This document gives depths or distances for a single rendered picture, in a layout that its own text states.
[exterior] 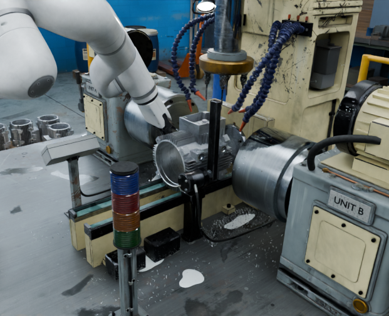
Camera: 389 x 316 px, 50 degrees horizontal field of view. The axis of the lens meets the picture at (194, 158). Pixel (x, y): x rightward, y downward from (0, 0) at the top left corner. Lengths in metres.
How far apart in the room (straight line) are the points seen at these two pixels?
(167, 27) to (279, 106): 6.72
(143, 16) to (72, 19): 6.96
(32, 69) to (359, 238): 0.77
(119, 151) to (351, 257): 1.07
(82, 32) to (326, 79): 0.97
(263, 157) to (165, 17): 7.03
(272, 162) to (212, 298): 0.40
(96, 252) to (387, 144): 0.81
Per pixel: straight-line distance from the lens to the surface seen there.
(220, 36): 1.37
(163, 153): 1.44
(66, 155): 1.38
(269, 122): 1.42
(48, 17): 0.91
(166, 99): 1.57
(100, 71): 1.15
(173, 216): 1.38
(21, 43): 0.85
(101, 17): 0.91
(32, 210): 1.60
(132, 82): 1.24
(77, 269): 1.29
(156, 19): 8.01
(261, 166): 1.19
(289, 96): 1.50
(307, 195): 1.08
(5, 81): 0.85
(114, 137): 1.78
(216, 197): 1.48
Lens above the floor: 1.60
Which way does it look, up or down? 24 degrees down
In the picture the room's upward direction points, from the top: 2 degrees clockwise
